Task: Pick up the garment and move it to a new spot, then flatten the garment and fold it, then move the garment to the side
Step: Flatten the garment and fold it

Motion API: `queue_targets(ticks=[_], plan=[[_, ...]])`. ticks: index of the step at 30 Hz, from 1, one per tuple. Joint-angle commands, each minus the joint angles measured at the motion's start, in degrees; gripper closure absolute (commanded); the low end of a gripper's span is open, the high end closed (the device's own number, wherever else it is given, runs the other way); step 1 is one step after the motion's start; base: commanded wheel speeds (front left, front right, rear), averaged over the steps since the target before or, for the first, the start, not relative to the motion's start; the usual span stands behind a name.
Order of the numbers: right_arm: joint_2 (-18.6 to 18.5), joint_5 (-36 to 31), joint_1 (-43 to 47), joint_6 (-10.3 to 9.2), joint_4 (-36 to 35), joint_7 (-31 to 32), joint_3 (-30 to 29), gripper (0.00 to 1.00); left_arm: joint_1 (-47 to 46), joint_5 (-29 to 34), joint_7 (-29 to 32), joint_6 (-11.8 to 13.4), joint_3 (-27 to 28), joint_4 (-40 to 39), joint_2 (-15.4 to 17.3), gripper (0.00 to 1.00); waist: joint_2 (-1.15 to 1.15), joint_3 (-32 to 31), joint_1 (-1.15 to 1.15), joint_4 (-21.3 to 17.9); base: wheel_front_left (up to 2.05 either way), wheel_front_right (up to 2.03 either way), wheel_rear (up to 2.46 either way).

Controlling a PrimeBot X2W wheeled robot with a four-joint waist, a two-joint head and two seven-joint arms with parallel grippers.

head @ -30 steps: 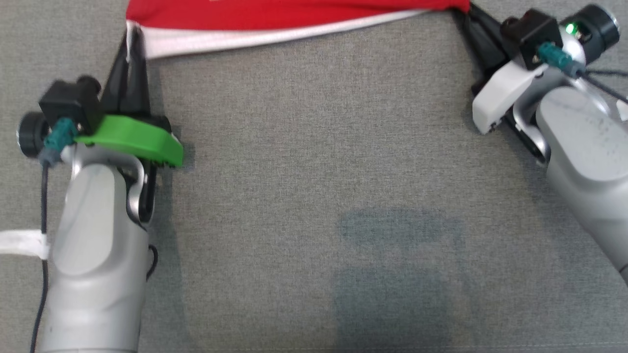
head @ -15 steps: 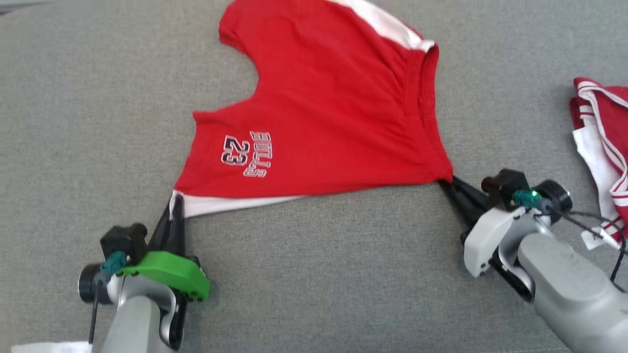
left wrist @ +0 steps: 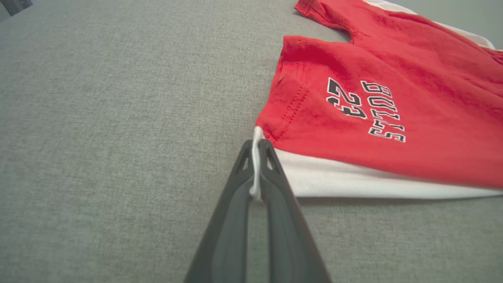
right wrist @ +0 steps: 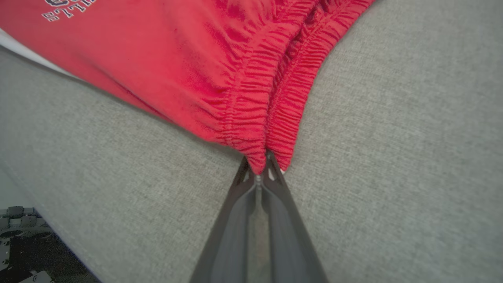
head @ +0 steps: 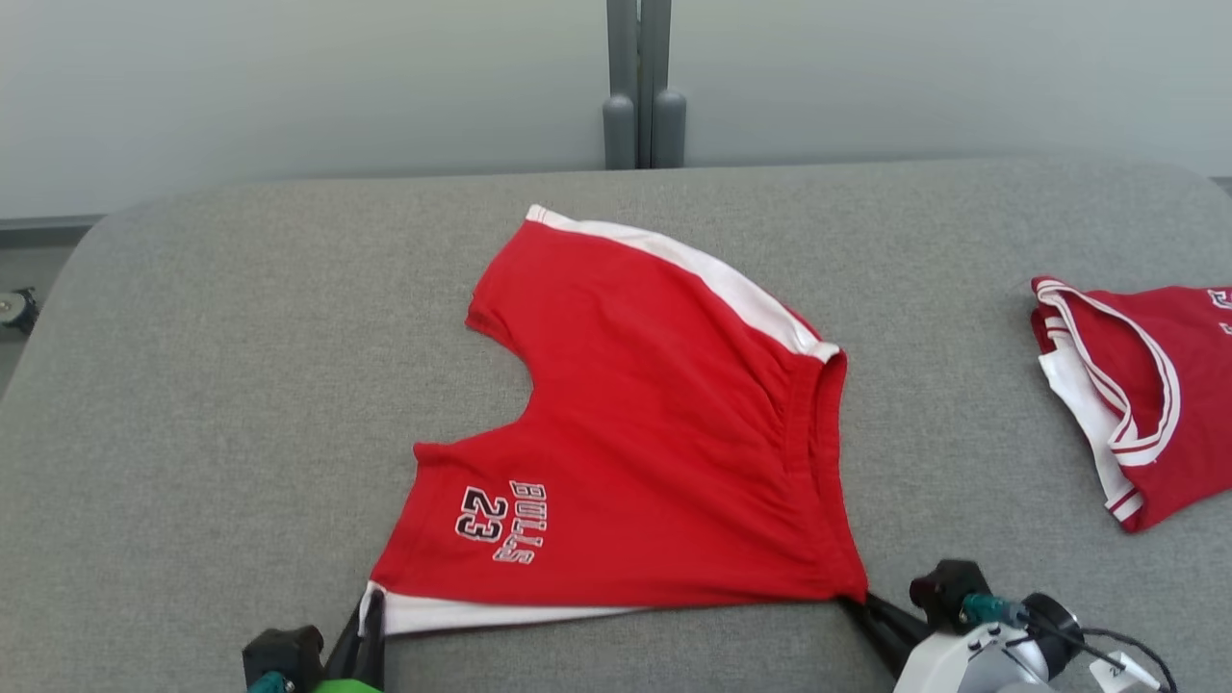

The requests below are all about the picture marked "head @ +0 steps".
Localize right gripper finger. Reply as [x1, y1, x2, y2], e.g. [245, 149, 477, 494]
[863, 592, 932, 645]
[834, 597, 911, 680]

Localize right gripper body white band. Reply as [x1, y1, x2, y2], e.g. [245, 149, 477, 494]
[892, 623, 1051, 693]

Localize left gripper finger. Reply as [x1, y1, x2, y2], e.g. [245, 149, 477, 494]
[363, 588, 387, 690]
[324, 603, 366, 681]

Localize red shorts white side stripe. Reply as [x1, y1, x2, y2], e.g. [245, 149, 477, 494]
[357, 203, 871, 639]

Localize red jersey shirt white sleeves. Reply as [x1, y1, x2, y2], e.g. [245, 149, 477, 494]
[1029, 275, 1232, 534]

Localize grey partition post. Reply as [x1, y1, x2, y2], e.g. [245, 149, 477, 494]
[603, 0, 688, 171]

